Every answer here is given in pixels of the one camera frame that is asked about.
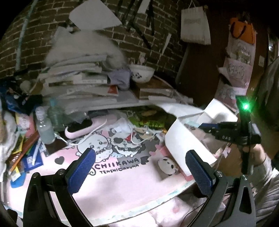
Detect purple grey cloth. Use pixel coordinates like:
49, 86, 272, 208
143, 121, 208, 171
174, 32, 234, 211
107, 68, 131, 91

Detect pink hanging wall organizer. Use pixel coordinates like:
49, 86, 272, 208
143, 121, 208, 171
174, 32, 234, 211
215, 35, 256, 112

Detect teal plastic bottle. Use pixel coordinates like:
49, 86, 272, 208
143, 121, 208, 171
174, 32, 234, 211
48, 98, 65, 132

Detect white cardboard box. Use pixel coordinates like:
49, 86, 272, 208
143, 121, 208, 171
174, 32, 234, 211
149, 98, 238, 176

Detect pink Chiikawa desk mat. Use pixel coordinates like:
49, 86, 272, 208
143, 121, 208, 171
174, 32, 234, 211
6, 118, 194, 226

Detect white towel with letters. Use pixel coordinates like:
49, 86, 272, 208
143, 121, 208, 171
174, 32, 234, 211
1, 112, 19, 182

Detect white fluffy fur item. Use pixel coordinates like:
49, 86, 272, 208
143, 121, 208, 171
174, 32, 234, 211
44, 30, 128, 69

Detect white shelf board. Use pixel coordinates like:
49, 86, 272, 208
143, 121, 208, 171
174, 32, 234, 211
59, 90, 193, 114

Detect white paper bag hanging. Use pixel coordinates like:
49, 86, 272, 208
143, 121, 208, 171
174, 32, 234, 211
181, 1, 211, 45

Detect pink Kotex pack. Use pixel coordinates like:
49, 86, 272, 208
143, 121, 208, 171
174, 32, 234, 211
15, 113, 35, 138

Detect green white wall pipe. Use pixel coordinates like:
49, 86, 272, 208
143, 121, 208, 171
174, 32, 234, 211
15, 0, 38, 71

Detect brown wooden box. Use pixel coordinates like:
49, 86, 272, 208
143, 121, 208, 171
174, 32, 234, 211
130, 76, 174, 99

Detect orange black bag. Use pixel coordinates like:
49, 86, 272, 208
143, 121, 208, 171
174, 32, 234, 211
230, 17, 256, 45

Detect white paper sheet on wall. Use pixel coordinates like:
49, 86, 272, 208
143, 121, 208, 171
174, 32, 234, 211
69, 1, 122, 31

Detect pink hairbrush black bristles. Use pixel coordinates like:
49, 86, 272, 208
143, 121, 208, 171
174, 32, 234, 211
64, 116, 107, 139

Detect person's right hand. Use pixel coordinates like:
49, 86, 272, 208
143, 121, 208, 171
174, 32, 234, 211
243, 144, 267, 166

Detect white charging cable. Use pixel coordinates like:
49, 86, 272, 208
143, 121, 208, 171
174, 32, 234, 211
54, 117, 164, 147

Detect panda print ceramic bowl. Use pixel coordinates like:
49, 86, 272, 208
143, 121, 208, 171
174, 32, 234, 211
129, 64, 155, 83

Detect stack of books and papers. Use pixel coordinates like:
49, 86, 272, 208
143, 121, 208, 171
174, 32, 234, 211
38, 54, 119, 104

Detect clear plastic spray bottle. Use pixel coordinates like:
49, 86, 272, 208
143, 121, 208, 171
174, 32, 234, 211
35, 106, 55, 145

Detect white panda plush toy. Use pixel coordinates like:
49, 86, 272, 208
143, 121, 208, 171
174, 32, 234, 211
157, 156, 178, 176

